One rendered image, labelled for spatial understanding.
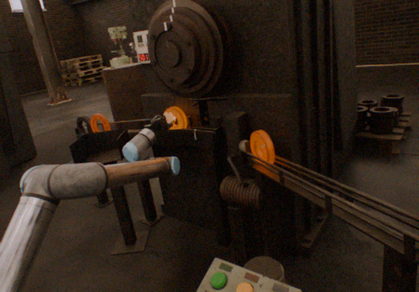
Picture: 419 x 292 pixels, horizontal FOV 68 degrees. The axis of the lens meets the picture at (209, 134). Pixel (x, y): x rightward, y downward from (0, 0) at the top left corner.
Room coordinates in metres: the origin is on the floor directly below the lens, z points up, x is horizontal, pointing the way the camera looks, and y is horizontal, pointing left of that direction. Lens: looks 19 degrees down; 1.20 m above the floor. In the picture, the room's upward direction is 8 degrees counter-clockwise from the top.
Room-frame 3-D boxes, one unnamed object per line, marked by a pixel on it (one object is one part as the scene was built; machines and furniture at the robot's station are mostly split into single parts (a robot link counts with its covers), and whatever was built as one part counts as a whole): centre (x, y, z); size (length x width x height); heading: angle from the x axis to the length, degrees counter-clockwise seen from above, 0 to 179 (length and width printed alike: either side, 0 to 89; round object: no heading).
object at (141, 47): (1.87, 0.25, 1.15); 0.26 x 0.02 x 0.18; 52
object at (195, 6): (1.58, 0.05, 1.11); 0.47 x 0.06 x 0.47; 52
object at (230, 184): (1.27, -0.12, 0.27); 0.22 x 0.13 x 0.53; 52
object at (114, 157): (1.67, 0.61, 0.36); 0.26 x 0.20 x 0.72; 87
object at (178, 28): (1.50, 0.11, 1.11); 0.28 x 0.06 x 0.28; 52
